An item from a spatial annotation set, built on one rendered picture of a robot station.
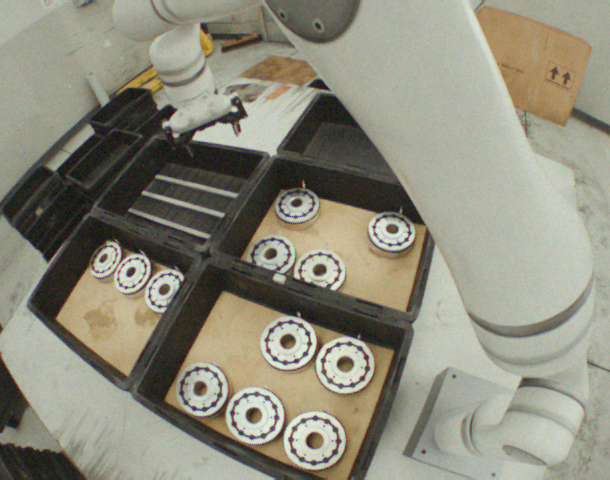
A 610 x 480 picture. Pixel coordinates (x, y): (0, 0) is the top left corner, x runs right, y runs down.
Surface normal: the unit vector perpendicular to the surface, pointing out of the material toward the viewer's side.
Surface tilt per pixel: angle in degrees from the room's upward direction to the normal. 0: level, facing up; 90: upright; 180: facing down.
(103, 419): 0
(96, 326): 0
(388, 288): 0
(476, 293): 97
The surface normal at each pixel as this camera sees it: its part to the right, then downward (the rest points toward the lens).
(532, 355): -0.42, 0.65
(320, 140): -0.09, -0.57
